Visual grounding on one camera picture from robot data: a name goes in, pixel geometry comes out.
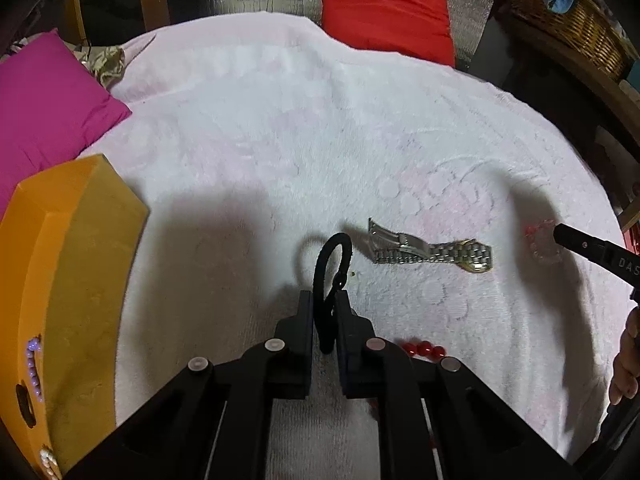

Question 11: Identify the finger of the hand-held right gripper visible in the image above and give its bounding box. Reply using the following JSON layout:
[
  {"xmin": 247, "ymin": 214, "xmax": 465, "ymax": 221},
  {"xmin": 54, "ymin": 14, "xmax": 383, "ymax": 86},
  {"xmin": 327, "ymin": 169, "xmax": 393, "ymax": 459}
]
[{"xmin": 552, "ymin": 223, "xmax": 640, "ymax": 286}]

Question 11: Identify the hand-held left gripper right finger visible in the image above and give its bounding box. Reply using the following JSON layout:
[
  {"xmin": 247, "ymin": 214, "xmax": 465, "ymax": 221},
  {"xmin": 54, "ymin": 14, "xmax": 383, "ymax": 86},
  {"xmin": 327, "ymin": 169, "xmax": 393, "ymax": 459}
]
[{"xmin": 334, "ymin": 290, "xmax": 581, "ymax": 480}]

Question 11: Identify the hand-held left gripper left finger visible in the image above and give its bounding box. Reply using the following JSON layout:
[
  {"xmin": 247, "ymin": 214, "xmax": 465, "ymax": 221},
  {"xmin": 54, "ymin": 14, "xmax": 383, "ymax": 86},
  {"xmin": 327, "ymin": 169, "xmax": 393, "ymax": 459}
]
[{"xmin": 65, "ymin": 290, "xmax": 315, "ymax": 480}]

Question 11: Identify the black loop hair tie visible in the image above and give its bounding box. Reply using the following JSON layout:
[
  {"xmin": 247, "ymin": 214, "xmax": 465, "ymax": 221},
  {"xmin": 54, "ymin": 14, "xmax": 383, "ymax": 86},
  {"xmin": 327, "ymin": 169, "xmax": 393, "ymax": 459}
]
[{"xmin": 311, "ymin": 232, "xmax": 353, "ymax": 356}]

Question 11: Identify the pink pearl bracelet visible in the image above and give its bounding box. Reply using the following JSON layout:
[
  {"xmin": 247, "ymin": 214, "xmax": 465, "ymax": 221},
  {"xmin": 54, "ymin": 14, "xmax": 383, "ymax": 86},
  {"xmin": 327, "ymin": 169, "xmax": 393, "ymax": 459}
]
[{"xmin": 524, "ymin": 219, "xmax": 563, "ymax": 263}]

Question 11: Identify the yellow jewelry box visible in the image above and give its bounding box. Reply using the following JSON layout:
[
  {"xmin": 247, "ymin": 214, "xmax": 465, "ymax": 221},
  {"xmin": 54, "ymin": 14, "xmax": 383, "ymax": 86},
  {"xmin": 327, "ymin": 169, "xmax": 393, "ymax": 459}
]
[{"xmin": 0, "ymin": 154, "xmax": 151, "ymax": 480}]

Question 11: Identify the purple bead bracelet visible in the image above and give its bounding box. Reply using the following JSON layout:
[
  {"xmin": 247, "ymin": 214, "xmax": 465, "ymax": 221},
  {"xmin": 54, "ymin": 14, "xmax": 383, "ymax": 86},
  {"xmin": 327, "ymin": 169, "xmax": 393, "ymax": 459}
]
[{"xmin": 25, "ymin": 337, "xmax": 44, "ymax": 403}]

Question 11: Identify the white pearl bracelet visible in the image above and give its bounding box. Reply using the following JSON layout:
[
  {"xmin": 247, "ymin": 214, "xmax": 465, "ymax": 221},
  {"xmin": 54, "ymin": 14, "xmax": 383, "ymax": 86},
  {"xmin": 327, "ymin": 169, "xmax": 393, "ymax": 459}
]
[{"xmin": 39, "ymin": 447, "xmax": 60, "ymax": 478}]

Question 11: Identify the person's right hand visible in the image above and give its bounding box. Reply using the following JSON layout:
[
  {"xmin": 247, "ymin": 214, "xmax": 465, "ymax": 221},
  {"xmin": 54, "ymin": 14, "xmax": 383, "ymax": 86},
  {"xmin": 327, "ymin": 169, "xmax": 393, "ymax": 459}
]
[{"xmin": 609, "ymin": 305, "xmax": 640, "ymax": 408}]

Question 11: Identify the silver metal wristwatch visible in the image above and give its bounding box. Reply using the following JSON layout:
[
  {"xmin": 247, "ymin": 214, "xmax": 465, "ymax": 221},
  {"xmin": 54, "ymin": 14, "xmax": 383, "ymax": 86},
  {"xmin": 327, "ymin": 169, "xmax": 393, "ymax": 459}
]
[{"xmin": 367, "ymin": 217, "xmax": 493, "ymax": 274}]

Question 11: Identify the white textured towel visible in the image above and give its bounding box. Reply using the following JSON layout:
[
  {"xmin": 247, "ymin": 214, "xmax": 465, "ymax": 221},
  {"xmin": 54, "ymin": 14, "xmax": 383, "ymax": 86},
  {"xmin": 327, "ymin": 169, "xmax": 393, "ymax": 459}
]
[{"xmin": 80, "ymin": 12, "xmax": 636, "ymax": 480}]

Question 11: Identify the wicker basket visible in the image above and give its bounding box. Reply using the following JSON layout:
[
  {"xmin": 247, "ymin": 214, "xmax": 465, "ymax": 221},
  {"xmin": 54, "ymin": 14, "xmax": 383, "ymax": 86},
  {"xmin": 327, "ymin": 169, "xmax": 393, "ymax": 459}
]
[{"xmin": 507, "ymin": 0, "xmax": 638, "ymax": 81}]

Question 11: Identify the red cushion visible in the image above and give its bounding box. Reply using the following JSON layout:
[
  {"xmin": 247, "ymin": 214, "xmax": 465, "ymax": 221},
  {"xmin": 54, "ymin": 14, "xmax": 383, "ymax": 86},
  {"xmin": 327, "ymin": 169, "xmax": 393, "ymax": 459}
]
[{"xmin": 320, "ymin": 0, "xmax": 456, "ymax": 67}]

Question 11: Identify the gold crumpled cloth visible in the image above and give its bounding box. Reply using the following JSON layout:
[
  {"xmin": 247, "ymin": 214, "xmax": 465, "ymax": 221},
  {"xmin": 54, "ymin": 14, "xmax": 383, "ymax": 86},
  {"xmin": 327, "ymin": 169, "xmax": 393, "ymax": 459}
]
[{"xmin": 75, "ymin": 45, "xmax": 126, "ymax": 86}]

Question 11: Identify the magenta cushion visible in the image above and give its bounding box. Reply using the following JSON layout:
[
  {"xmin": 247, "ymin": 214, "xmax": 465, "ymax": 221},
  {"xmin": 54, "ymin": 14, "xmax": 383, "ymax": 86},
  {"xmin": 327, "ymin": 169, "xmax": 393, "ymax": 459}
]
[{"xmin": 0, "ymin": 29, "xmax": 132, "ymax": 211}]

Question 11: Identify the red bead bracelet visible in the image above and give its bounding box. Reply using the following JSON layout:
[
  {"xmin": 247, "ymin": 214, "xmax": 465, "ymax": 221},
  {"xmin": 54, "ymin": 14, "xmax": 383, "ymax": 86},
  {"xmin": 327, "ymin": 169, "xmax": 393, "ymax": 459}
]
[{"xmin": 397, "ymin": 339, "xmax": 447, "ymax": 362}]

